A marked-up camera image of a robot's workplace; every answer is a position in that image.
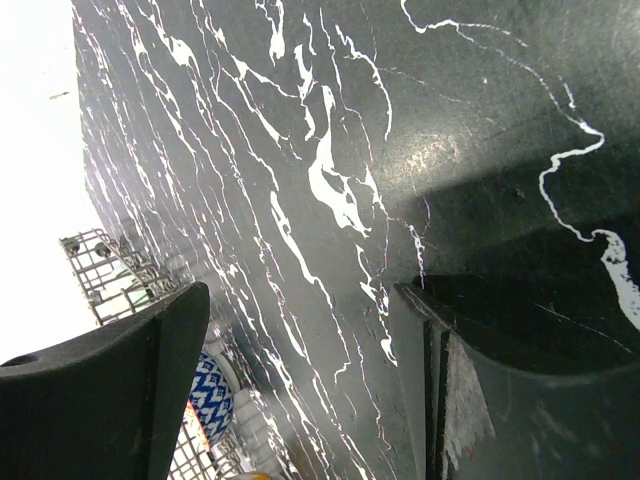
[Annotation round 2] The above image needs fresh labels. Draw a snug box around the pale green ceramic bowl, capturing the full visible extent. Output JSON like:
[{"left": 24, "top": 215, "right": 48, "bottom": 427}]
[{"left": 102, "top": 265, "right": 149, "bottom": 312}]

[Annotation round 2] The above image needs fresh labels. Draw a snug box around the red geometric patterned bowl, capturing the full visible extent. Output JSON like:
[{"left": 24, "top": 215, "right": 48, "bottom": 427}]
[{"left": 188, "top": 350, "right": 241, "bottom": 449}]

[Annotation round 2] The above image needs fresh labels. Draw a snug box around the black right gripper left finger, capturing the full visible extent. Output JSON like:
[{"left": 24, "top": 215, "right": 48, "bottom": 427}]
[{"left": 1, "top": 282, "right": 210, "bottom": 479}]

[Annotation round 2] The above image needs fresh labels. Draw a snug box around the yellow star patterned bowl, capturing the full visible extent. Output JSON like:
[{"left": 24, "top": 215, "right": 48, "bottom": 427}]
[{"left": 231, "top": 472, "right": 273, "bottom": 480}]

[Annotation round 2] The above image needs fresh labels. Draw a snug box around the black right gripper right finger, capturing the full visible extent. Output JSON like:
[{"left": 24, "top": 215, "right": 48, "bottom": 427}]
[{"left": 390, "top": 283, "right": 639, "bottom": 479}]

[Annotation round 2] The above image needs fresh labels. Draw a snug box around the grey wire dish rack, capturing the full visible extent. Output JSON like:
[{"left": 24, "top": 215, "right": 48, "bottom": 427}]
[{"left": 59, "top": 228, "right": 242, "bottom": 479}]

